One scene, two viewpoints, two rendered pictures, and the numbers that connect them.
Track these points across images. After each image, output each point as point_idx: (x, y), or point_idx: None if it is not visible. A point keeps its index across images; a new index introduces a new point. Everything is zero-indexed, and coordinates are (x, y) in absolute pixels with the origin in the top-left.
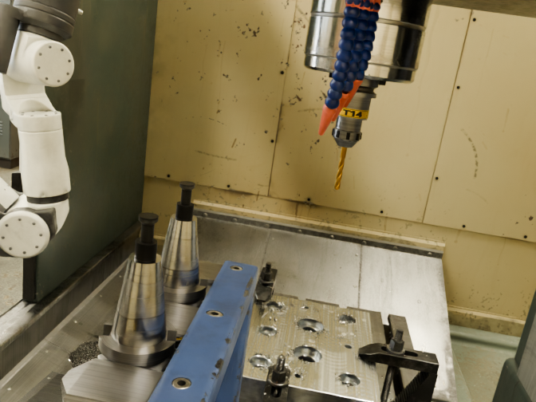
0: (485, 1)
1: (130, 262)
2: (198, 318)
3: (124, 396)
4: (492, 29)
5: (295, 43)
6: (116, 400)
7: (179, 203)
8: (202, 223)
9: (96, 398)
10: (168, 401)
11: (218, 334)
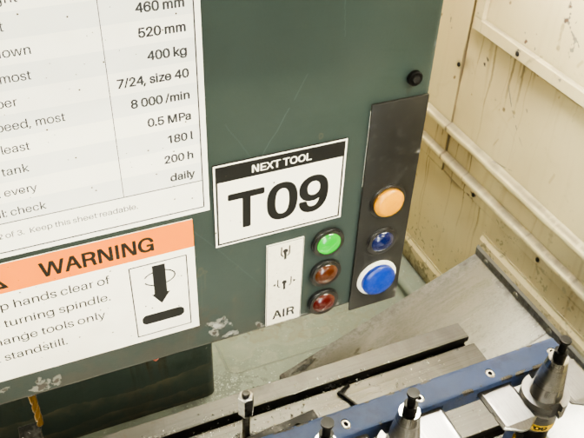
0: None
1: (420, 414)
2: (361, 427)
3: (441, 421)
4: None
5: None
6: (446, 422)
7: (331, 436)
8: None
9: (454, 429)
10: (434, 394)
11: (366, 408)
